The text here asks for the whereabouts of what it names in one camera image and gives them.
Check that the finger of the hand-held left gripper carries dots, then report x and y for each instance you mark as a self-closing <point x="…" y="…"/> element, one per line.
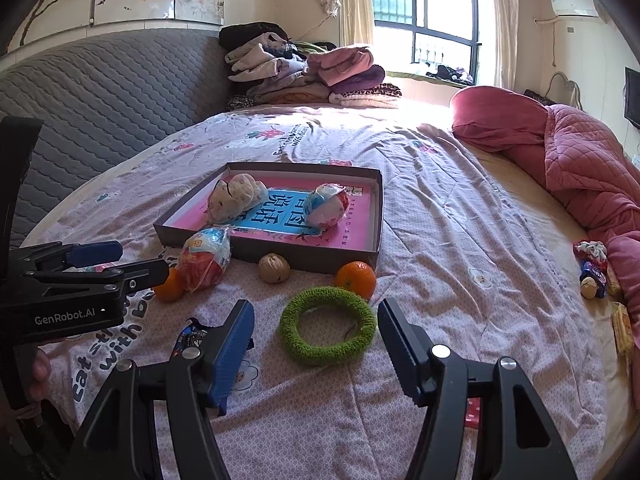
<point x="95" y="253"/>
<point x="145" y="272"/>

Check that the blue and red snack packet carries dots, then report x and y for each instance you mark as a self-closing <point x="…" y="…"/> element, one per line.
<point x="327" y="206"/>

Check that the heart-shaped metal chair back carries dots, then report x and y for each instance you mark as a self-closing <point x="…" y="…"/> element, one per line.
<point x="562" y="87"/>

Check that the printed pink bedspread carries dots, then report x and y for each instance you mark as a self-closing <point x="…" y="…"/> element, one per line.
<point x="440" y="240"/>

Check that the red clear snack bag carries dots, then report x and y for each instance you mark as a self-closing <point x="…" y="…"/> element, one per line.
<point x="205" y="260"/>

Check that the yellow snack packet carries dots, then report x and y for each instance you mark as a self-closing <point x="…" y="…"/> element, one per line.
<point x="622" y="327"/>

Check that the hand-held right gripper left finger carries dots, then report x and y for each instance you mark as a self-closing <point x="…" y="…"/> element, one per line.
<point x="235" y="352"/>

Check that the white air conditioner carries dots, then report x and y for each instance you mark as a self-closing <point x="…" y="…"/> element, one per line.
<point x="574" y="6"/>

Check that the person's left hand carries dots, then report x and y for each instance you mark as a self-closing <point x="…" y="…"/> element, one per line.
<point x="39" y="372"/>

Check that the pile of folded clothes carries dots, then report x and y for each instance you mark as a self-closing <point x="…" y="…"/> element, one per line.
<point x="310" y="72"/>

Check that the small blue snack packet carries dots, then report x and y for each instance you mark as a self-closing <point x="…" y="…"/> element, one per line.
<point x="594" y="275"/>

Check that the walnut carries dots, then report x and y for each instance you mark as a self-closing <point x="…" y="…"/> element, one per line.
<point x="591" y="289"/>
<point x="274" y="268"/>

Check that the cream curtain with tie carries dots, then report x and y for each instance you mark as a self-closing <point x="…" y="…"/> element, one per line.
<point x="350" y="5"/>

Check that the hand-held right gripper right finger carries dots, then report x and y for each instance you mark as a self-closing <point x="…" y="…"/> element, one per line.
<point x="400" y="352"/>

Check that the beige cloth bundle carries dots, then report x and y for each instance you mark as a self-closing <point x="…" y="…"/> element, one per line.
<point x="235" y="199"/>

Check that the black framed window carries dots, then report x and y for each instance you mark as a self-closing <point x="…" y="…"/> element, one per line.
<point x="425" y="10"/>

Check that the orange with stem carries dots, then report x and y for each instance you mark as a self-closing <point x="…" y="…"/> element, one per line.
<point x="167" y="287"/>

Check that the grey quilted headboard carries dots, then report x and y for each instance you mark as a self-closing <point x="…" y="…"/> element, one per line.
<point x="100" y="90"/>

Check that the brown cardboard box pink inside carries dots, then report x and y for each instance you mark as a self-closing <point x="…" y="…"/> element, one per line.
<point x="280" y="247"/>

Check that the small red packet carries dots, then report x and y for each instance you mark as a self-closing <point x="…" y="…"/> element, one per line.
<point x="473" y="412"/>

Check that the black television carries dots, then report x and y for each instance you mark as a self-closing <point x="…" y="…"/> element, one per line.
<point x="633" y="96"/>

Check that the pink quilted blanket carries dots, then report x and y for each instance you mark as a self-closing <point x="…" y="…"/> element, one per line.
<point x="575" y="160"/>

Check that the blue cookie packet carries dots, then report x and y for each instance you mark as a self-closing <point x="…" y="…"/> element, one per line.
<point x="190" y="337"/>

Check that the dark clothes on sill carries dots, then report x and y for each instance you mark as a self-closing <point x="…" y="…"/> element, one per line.
<point x="450" y="72"/>

